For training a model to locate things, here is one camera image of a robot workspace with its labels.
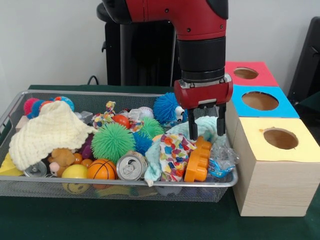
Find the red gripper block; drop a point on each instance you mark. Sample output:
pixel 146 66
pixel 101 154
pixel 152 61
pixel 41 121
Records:
pixel 202 92

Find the mint green waffle cloth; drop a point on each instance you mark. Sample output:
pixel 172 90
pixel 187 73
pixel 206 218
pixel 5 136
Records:
pixel 206 125

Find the colourful patterned cloth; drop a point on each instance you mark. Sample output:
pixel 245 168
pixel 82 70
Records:
pixel 175 155

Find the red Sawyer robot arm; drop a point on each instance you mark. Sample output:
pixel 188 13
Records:
pixel 200 50

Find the wooden three-hole box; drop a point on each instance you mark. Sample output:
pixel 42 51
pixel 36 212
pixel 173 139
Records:
pixel 275 185

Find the clear mesh bin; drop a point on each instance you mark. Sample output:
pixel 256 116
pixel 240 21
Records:
pixel 30 187

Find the clear plastic packet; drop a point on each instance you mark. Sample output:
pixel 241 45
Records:
pixel 222 160

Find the large blue spiky ball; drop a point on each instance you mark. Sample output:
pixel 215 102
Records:
pixel 166 107

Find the orange plastic gear toy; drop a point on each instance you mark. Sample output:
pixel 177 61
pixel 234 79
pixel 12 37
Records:
pixel 197 165

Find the silver drink can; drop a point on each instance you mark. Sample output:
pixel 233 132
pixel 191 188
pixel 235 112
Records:
pixel 131 167

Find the green spiky ball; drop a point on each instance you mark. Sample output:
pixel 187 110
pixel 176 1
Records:
pixel 112 142

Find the small orange basketball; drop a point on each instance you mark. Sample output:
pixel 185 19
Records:
pixel 102 170

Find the black panel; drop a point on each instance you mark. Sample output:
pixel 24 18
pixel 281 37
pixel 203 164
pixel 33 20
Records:
pixel 307 65

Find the yellow ball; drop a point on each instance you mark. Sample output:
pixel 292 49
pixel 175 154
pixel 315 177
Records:
pixel 75 172

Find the small brown teddy bear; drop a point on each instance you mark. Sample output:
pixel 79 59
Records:
pixel 62 157

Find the cream waffle cloth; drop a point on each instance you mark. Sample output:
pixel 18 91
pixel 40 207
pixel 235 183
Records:
pixel 50 130

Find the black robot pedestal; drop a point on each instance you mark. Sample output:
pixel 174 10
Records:
pixel 145 55

